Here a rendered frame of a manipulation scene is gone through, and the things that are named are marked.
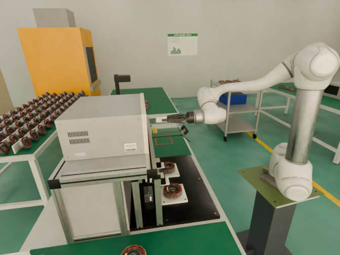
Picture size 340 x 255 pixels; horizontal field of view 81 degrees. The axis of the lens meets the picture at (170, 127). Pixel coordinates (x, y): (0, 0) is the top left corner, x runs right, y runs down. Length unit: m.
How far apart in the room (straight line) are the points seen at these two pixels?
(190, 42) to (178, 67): 0.78
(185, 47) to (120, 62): 2.01
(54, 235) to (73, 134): 0.53
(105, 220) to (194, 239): 0.43
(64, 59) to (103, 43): 1.94
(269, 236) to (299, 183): 0.63
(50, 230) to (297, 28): 7.86
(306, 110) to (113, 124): 0.87
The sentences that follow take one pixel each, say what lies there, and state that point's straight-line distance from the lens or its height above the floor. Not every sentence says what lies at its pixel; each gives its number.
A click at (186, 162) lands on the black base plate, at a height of 0.77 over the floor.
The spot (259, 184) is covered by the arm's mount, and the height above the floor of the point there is 0.75.
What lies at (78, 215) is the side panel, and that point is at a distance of 1.06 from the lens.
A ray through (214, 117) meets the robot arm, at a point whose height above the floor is 1.19.
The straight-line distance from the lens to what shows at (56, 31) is 4.65.
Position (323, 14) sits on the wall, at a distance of 8.59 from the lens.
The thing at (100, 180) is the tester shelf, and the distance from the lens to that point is 0.90.
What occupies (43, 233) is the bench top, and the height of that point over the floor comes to 0.75.
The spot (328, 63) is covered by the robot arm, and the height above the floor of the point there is 1.53.
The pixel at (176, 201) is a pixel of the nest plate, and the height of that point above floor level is 0.78.
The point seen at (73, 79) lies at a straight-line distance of 4.65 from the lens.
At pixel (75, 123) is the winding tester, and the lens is 0.95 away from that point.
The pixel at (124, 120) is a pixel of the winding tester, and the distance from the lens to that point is 0.91.
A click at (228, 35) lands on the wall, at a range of 6.84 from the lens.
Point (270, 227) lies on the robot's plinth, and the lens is 1.64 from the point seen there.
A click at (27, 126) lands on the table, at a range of 2.60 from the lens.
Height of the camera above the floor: 1.60
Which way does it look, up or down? 23 degrees down
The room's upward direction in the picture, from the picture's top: 1 degrees counter-clockwise
